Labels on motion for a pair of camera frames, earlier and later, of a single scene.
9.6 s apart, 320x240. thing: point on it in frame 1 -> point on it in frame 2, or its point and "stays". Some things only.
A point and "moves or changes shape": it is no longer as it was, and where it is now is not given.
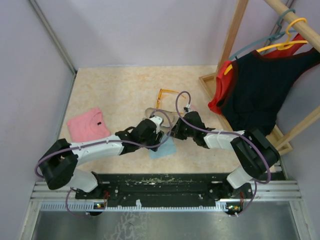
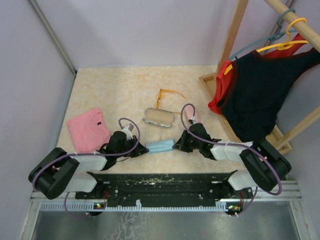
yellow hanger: x=285 y=45 stays
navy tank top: x=253 y=101 stays
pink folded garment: x=88 y=126 stays
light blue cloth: x=167 y=148 moves or changes shape
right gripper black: x=176 y=130 -> x=181 y=144
